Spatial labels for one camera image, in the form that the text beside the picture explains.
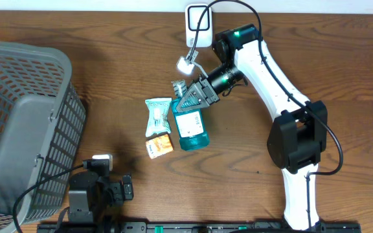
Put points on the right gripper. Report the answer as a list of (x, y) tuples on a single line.
[(212, 96)]

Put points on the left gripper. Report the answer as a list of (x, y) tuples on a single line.
[(118, 194)]

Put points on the teal Listerine mouthwash bottle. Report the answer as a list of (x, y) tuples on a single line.
[(190, 126)]

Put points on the mint green wipes pack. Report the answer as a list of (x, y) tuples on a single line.
[(158, 116)]

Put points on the small orange packet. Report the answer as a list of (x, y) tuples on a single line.
[(159, 146)]

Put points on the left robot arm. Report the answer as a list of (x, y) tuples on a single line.
[(90, 195)]

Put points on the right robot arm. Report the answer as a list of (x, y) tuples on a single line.
[(298, 134)]

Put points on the white barcode scanner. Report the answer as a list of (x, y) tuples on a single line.
[(195, 23)]

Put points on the grey plastic basket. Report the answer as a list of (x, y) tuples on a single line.
[(41, 125)]

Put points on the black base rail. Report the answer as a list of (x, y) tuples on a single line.
[(142, 227)]

